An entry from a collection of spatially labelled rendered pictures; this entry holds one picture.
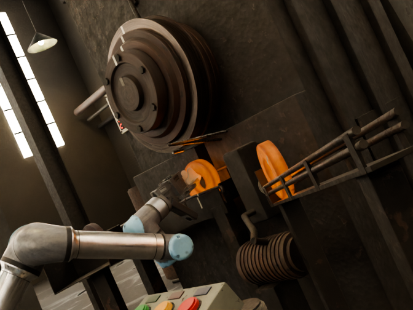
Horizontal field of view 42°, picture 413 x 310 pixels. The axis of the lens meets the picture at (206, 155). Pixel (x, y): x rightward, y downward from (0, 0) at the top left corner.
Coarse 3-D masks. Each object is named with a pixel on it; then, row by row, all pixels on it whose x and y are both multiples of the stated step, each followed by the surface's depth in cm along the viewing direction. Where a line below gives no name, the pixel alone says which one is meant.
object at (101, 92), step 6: (102, 90) 1169; (90, 96) 1215; (96, 96) 1192; (102, 96) 1189; (84, 102) 1236; (90, 102) 1218; (78, 108) 1262; (84, 108) 1247; (102, 108) 1236; (78, 114) 1278; (96, 114) 1263; (90, 120) 1294; (108, 120) 1266; (102, 126) 1295
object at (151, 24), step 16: (160, 32) 174; (176, 32) 174; (112, 48) 194; (176, 48) 171; (192, 48) 173; (192, 64) 171; (192, 80) 170; (192, 96) 172; (208, 96) 176; (192, 112) 175; (192, 128) 177; (144, 144) 198
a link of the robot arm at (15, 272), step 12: (12, 240) 150; (12, 252) 149; (12, 264) 147; (24, 264) 148; (0, 276) 148; (12, 276) 148; (24, 276) 149; (36, 276) 151; (0, 288) 146; (12, 288) 147; (24, 288) 150; (0, 300) 145; (12, 300) 147
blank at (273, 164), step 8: (264, 144) 139; (272, 144) 138; (264, 152) 137; (272, 152) 136; (264, 160) 141; (272, 160) 135; (280, 160) 134; (264, 168) 145; (272, 168) 136; (280, 168) 134; (272, 176) 145; (288, 176) 135; (280, 184) 135; (280, 192) 139
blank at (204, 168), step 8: (200, 160) 187; (192, 168) 188; (200, 168) 185; (208, 168) 183; (208, 176) 183; (216, 176) 183; (208, 184) 184; (216, 184) 183; (192, 192) 192; (200, 192) 189
